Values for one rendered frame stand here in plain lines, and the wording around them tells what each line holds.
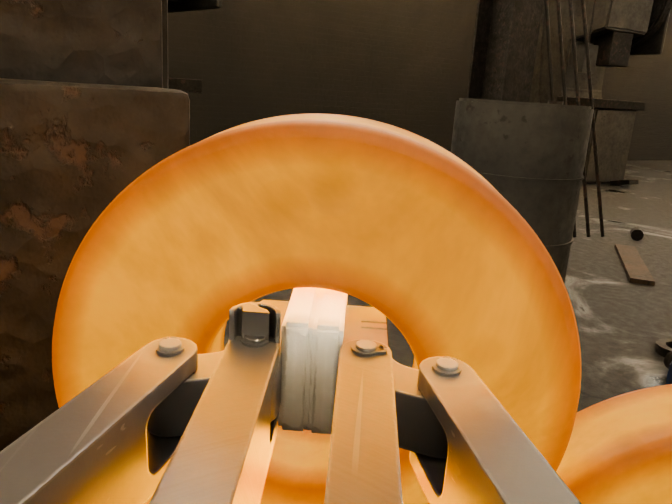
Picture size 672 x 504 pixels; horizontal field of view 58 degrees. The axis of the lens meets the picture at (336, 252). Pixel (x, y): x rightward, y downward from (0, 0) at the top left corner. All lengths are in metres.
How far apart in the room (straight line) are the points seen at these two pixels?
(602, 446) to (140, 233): 0.15
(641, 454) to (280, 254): 0.12
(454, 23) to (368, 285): 8.51
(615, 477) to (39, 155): 0.32
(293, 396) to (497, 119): 2.46
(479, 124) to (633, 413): 2.44
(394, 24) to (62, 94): 7.69
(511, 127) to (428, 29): 5.86
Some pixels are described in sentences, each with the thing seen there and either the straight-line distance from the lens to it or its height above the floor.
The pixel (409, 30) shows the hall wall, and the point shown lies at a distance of 8.17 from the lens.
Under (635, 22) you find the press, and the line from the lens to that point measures 8.06.
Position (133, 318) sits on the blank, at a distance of 0.18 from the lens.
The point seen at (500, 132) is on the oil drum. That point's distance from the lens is 2.58.
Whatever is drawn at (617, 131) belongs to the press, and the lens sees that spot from 7.95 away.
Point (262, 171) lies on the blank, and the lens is 0.16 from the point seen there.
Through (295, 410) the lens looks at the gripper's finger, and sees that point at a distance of 0.16.
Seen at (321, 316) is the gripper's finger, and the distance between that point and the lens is 0.15.
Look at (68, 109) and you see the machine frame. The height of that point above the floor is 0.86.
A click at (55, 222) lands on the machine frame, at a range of 0.39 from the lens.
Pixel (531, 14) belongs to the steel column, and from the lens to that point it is 4.29.
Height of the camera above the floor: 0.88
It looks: 15 degrees down
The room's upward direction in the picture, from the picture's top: 4 degrees clockwise
